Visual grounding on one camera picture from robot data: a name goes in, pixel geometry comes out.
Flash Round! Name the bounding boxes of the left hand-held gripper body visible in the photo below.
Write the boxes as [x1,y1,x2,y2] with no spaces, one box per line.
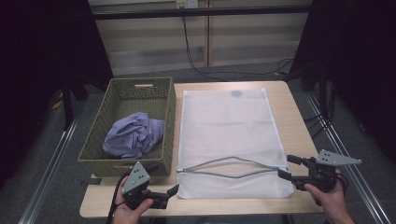
[120,161,171,210]

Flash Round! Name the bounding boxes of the left hand-held gripper cable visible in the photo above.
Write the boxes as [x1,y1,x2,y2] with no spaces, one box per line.
[106,172,132,224]

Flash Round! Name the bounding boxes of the black horizontal bar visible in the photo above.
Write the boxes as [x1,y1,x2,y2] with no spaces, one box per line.
[92,5,312,21]

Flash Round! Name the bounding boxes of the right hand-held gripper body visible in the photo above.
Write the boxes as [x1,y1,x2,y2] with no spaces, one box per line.
[292,148,362,193]

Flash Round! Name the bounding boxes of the person's left hand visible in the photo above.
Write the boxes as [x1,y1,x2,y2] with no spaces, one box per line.
[112,175,154,224]

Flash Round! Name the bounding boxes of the black stand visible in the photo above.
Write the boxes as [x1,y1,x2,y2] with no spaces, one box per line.
[60,74,92,132]

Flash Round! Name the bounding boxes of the black floor cables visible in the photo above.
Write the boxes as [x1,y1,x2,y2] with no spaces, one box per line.
[303,87,337,139]

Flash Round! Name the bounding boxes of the hand-held gripper cable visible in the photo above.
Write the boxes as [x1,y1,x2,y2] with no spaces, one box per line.
[106,172,132,224]
[334,172,349,194]

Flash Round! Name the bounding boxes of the white mesh laundry bag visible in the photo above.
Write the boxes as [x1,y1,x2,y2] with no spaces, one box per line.
[176,88,295,200]

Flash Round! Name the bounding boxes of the metal floor rail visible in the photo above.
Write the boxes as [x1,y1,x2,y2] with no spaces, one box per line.
[306,92,391,224]
[18,115,82,224]

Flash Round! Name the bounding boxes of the person's right hand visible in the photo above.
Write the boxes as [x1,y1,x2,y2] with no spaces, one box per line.
[304,169,356,224]

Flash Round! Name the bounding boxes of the dark curtain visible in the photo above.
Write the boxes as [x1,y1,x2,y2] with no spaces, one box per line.
[288,0,396,164]
[0,0,115,190]

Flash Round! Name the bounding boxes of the green woven basket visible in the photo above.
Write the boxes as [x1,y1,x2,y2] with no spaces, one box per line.
[78,77,177,178]

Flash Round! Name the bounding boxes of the white wall socket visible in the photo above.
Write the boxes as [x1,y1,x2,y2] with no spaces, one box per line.
[176,0,199,9]

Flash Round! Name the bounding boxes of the black wall cable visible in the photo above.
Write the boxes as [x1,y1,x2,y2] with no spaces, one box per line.
[181,17,295,82]

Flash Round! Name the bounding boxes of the purple shirt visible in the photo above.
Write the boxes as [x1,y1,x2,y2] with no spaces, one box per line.
[102,111,166,161]

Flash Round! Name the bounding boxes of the right hand-held gripper cable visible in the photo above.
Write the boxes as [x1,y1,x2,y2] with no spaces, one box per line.
[334,172,349,194]

